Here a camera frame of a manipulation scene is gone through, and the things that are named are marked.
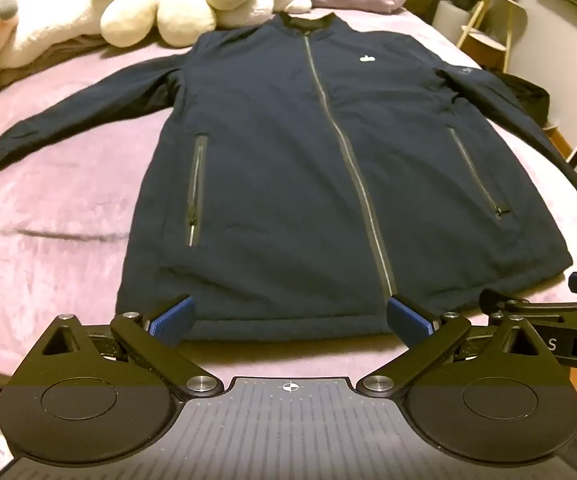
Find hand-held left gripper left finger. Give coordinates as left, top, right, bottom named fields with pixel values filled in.
left=23, top=294, right=222, bottom=397

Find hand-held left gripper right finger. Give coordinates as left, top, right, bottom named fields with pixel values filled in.
left=361, top=294, right=557, bottom=397

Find navy zip jacket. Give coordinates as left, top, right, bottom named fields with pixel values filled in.
left=0, top=10, right=577, bottom=346

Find dark clothes on floor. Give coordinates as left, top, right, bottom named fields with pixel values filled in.
left=493, top=71, right=552, bottom=126

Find purple fleece bed blanket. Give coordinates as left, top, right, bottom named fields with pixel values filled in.
left=0, top=0, right=577, bottom=391

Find white cylindrical stool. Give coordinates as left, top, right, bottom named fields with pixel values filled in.
left=433, top=0, right=469, bottom=46

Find side table with yellow legs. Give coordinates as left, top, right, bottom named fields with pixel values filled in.
left=456, top=0, right=527, bottom=73

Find cream flower plush toy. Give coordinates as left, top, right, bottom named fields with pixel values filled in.
left=93, top=0, right=274, bottom=48

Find large white plush toy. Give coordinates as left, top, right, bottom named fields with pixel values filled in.
left=0, top=0, right=119, bottom=131

